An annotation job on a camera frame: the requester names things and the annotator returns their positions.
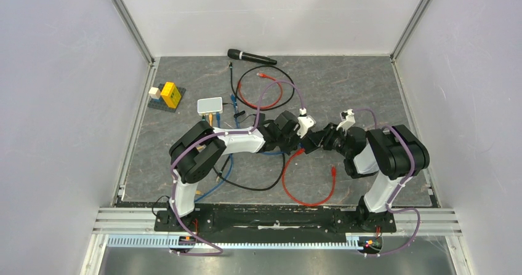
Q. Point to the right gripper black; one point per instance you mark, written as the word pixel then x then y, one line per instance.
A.
pixel 330 132

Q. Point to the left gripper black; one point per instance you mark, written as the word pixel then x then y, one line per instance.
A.
pixel 289 150

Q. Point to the black power adapter with cord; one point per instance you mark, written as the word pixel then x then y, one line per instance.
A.
pixel 241 116

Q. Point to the white network switch box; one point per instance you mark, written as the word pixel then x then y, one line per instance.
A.
pixel 212 105

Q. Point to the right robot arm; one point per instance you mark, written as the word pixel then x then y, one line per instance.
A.
pixel 392 154

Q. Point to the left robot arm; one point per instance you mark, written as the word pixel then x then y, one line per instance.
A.
pixel 195 154

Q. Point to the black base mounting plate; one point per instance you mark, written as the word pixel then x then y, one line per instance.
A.
pixel 240 223

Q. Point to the black microphone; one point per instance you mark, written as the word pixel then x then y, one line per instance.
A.
pixel 244 56

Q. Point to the yellow toy brick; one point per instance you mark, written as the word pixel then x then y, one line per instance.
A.
pixel 171 95

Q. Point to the cream toy brick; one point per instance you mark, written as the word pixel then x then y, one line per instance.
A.
pixel 154 93

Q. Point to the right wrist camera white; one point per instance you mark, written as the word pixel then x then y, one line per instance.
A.
pixel 347 120

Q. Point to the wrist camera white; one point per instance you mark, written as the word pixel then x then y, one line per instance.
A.
pixel 305 122
pixel 347 120

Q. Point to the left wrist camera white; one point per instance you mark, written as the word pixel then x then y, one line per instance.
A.
pixel 305 122

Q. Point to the white cable duct strip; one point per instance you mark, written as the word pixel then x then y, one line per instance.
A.
pixel 179 242

